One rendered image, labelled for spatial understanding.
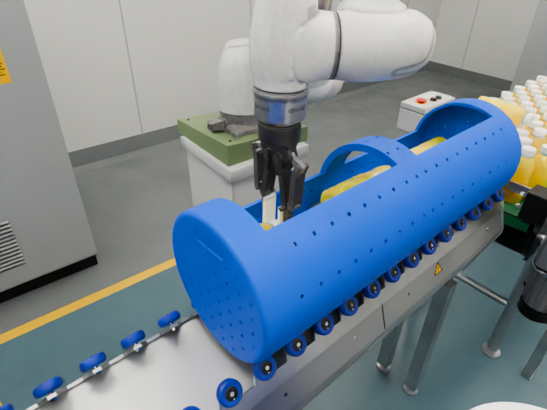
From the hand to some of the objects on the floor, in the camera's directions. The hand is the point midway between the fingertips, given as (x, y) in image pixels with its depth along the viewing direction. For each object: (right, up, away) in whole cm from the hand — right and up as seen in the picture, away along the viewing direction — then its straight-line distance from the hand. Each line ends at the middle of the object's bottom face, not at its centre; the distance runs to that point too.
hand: (276, 215), depth 82 cm
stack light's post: (+110, -72, +98) cm, 164 cm away
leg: (+57, -76, +92) cm, 132 cm away
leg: (+48, -70, +100) cm, 131 cm away
